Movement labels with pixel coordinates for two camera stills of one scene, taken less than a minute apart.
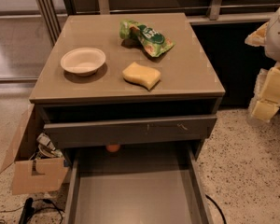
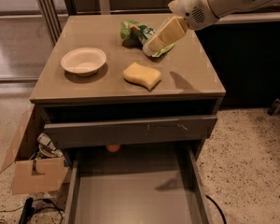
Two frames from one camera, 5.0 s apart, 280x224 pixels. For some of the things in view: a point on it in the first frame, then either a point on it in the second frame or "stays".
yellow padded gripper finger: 272,91 -> 192,10
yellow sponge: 141,75 stays
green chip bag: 153,43 stays
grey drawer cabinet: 134,97 stays
